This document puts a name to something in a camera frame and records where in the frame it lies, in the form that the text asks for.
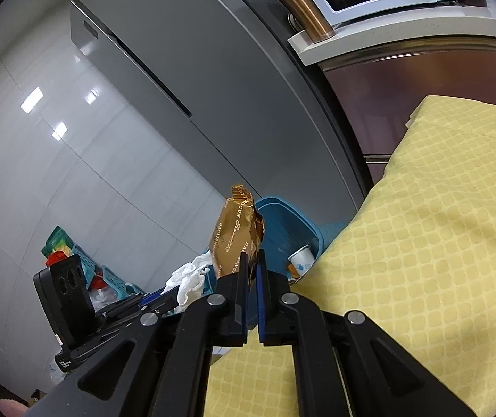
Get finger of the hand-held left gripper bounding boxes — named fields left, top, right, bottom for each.
left=74, top=293, right=144, bottom=360
left=141, top=289, right=181, bottom=314

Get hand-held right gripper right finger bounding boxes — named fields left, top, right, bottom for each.
left=255, top=250, right=477, bottom=417

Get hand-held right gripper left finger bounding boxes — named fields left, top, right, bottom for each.
left=26, top=264, right=249, bottom=417

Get white tissue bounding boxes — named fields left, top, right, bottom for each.
left=162, top=253, right=213, bottom=314

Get gold snack wrapper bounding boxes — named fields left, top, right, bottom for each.
left=209, top=185, right=267, bottom=288

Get blue plastic trash bin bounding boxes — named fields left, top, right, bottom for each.
left=200, top=197, right=355, bottom=298

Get blue mesh basket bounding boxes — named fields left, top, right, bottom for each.
left=72, top=243, right=145, bottom=301

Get white paper cup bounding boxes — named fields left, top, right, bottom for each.
left=287, top=244, right=315, bottom=279

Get yellow checked tablecloth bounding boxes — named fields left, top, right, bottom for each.
left=205, top=95, right=496, bottom=417

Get grey refrigerator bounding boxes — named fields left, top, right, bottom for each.
left=70, top=0, right=388, bottom=245

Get copper thermos bottle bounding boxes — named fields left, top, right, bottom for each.
left=267, top=0, right=336, bottom=45

